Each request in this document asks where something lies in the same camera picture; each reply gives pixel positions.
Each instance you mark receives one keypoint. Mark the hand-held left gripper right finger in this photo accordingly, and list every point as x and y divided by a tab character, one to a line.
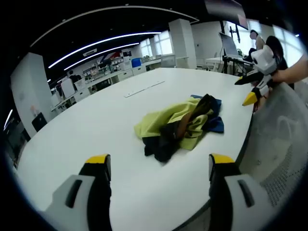
235	192

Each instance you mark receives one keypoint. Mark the hanging dark screen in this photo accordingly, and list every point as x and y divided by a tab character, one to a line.
226	12

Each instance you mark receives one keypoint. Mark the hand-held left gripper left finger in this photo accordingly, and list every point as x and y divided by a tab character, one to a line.
79	192

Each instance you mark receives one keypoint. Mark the black cloth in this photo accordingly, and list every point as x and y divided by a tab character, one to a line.
163	120

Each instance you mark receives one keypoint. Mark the person's right hand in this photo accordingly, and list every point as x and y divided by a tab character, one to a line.
282	75

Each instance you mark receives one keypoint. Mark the black box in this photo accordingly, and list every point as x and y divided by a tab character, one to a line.
39	122

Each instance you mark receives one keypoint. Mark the laptop on stand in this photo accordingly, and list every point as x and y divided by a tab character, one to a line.
228	45

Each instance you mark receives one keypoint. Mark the white storage counter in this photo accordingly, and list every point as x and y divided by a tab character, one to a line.
115	74

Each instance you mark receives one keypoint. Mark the long ceiling light strip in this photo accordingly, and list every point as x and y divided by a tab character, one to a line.
96	45
96	55

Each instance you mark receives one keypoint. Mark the white rolling board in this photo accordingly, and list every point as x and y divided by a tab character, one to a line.
68	88

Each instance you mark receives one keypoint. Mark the blue storage bin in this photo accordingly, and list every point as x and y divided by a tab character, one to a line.
136	63

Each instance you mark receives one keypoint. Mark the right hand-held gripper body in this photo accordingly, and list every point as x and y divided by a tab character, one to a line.
264	60

